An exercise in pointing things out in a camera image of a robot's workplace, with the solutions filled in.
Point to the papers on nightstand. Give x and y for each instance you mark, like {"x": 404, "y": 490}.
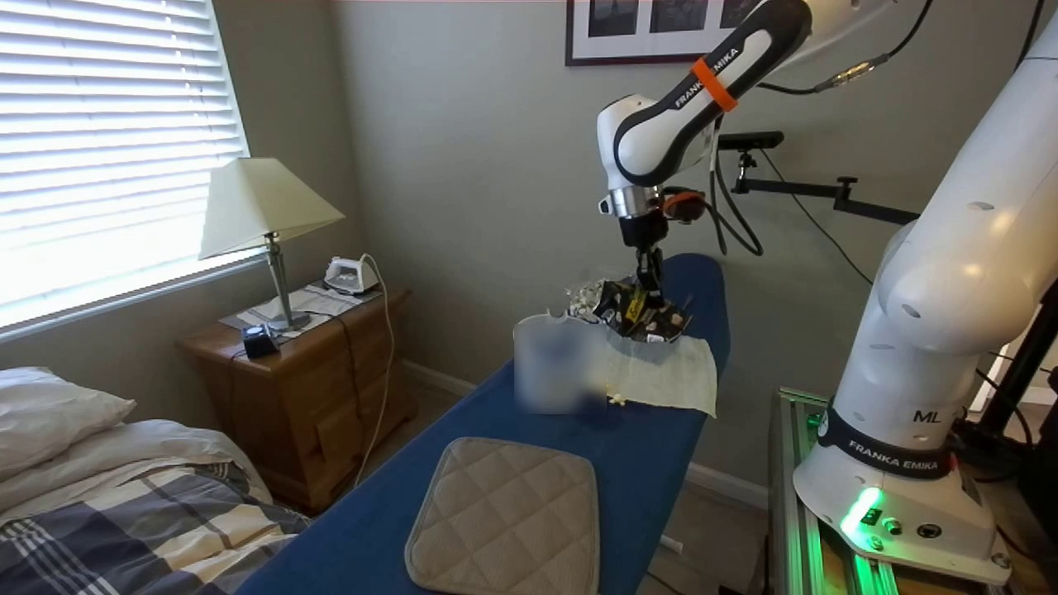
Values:
{"x": 315, "y": 303}

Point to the table lamp with cream shade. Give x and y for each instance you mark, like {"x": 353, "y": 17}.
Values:
{"x": 266, "y": 198}

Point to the white cloth towel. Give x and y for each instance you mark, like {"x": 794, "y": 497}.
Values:
{"x": 671, "y": 381}

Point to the wooden nightstand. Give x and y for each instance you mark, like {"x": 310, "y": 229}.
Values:
{"x": 299, "y": 416}

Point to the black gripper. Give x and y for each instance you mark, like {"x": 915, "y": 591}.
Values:
{"x": 645, "y": 237}

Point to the blue ironing board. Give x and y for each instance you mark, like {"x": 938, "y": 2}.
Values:
{"x": 376, "y": 518}

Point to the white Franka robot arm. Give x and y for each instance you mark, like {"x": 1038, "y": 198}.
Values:
{"x": 961, "y": 284}

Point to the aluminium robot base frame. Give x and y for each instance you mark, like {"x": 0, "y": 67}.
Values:
{"x": 798, "y": 531}

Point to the small white device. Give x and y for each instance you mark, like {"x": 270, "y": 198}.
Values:
{"x": 353, "y": 278}

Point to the clear plastic measuring cup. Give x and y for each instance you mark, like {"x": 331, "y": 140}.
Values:
{"x": 554, "y": 365}

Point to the black popcorn snack packet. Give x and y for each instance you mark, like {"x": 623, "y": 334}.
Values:
{"x": 638, "y": 316}

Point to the black framed wall picture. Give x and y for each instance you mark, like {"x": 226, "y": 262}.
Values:
{"x": 638, "y": 27}

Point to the loose popcorn piece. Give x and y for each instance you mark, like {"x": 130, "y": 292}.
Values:
{"x": 601, "y": 387}
{"x": 615, "y": 399}

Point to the clear rectangular plastic container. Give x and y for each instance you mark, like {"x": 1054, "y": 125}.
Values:
{"x": 582, "y": 298}

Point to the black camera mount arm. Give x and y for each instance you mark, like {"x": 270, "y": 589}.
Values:
{"x": 816, "y": 188}

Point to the white pillow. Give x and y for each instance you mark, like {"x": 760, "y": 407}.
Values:
{"x": 50, "y": 414}

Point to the small black clock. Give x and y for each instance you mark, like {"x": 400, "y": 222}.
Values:
{"x": 263, "y": 342}

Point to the white window blinds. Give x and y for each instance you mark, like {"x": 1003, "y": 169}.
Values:
{"x": 112, "y": 132}

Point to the beige quilted pot holder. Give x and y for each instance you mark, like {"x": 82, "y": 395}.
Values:
{"x": 502, "y": 518}

